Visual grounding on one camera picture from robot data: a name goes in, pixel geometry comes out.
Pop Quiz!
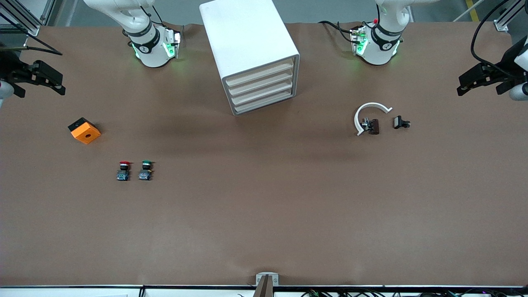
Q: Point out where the red push button switch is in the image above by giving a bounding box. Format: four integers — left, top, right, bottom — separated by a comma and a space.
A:
116, 161, 133, 182

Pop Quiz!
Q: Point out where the orange box with hole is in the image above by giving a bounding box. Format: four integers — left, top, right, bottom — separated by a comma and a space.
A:
68, 118, 101, 145

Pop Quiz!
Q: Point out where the small brown electrical component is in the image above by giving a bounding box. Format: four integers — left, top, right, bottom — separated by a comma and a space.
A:
361, 118, 380, 135

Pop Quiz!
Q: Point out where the white curved plastic part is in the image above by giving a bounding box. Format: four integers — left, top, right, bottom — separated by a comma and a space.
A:
354, 102, 393, 137

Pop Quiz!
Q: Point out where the brown table cover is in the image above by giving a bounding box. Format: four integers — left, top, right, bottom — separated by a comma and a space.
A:
0, 21, 528, 287

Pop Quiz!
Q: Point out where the aluminium frame profile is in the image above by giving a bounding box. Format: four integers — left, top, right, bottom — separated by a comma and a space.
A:
0, 0, 54, 35
494, 0, 528, 31

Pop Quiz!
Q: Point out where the green push button switch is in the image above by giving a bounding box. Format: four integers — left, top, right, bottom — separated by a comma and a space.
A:
138, 160, 155, 181

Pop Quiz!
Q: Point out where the black left base cable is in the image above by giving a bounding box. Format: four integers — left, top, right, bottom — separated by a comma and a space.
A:
318, 20, 359, 44

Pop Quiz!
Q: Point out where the cable bundle below table edge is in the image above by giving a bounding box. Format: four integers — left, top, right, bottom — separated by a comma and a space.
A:
301, 289, 528, 297

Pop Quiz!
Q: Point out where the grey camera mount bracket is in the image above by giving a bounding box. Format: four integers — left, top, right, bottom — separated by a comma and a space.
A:
254, 272, 279, 297

